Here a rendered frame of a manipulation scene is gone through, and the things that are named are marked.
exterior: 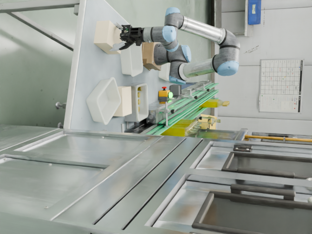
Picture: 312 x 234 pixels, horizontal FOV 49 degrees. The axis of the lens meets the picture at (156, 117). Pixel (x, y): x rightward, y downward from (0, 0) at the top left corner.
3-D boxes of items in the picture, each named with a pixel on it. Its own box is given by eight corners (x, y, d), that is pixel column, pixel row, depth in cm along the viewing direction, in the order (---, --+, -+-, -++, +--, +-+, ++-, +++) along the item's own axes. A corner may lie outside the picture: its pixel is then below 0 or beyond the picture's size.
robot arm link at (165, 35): (176, 44, 169) (171, 37, 162) (155, 45, 173) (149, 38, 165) (177, 29, 171) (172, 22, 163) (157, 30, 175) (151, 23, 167)
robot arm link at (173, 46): (180, 33, 182) (175, 23, 172) (178, 53, 180) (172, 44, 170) (166, 33, 185) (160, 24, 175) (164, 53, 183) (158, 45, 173)
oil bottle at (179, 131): (158, 135, 232) (189, 137, 224) (158, 127, 231) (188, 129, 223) (161, 133, 237) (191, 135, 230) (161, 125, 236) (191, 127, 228)
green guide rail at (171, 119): (158, 124, 229) (169, 124, 226) (158, 122, 229) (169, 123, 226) (211, 90, 389) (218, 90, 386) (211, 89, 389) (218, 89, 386)
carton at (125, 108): (110, 115, 195) (122, 116, 192) (109, 87, 192) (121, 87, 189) (120, 113, 206) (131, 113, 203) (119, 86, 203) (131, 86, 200)
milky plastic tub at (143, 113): (125, 121, 212) (138, 122, 208) (123, 85, 207) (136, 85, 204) (136, 116, 227) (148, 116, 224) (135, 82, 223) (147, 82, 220)
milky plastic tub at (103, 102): (80, 99, 167) (95, 99, 164) (99, 74, 184) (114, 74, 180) (91, 126, 178) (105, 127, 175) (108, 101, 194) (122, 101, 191)
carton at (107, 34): (96, 21, 176) (109, 20, 173) (111, 33, 190) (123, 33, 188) (93, 43, 174) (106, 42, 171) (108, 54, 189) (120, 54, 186)
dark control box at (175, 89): (169, 94, 290) (178, 94, 287) (169, 85, 289) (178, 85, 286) (172, 93, 298) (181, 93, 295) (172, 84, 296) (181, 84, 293)
